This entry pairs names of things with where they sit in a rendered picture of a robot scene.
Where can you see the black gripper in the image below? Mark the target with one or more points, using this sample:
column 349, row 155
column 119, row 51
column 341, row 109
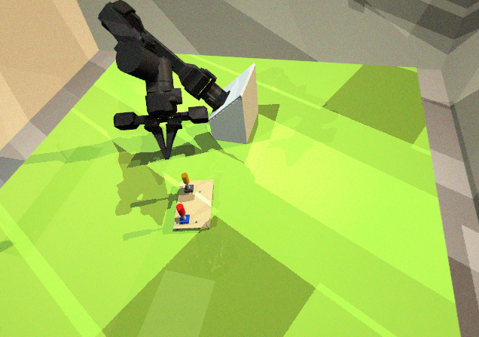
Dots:
column 131, row 121

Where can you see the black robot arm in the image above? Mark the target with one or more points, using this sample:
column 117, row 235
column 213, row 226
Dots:
column 141, row 55

